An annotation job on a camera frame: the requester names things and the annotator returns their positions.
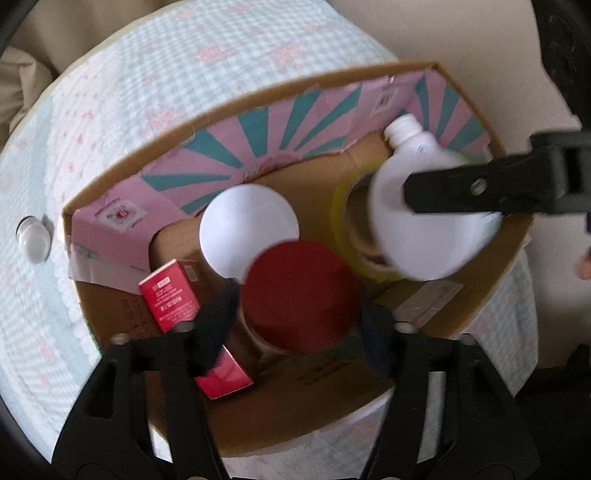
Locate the black cap small white bottle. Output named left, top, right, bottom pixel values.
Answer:
left=15, top=216, right=51, bottom=264

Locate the blue checkered floral bedsheet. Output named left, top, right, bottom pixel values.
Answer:
left=1, top=1, right=538, bottom=479

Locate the clear tape roll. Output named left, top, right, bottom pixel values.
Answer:
left=329, top=160, right=404, bottom=283

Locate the red medicine box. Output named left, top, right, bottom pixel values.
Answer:
left=138, top=259, right=253, bottom=400

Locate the cardboard box pink lining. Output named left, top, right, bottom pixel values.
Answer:
left=63, top=61, right=533, bottom=456

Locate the tall white pill bottle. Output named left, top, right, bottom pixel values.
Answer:
left=368, top=114, right=502, bottom=281

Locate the beige curtain right panel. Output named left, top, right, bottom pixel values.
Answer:
left=9, top=0, right=175, bottom=76

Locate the red lid jar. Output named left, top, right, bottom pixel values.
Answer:
left=242, top=240, right=366, bottom=354

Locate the beige curtain left panel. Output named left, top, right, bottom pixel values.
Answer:
left=0, top=46, right=52, bottom=148

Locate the beige curtain panel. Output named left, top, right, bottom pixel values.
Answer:
left=0, top=46, right=52, bottom=148
left=9, top=0, right=175, bottom=76

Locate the person's right hand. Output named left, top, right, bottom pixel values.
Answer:
left=576, top=252, right=591, bottom=280

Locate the white lid round jar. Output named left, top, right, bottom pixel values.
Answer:
left=198, top=184, right=300, bottom=282

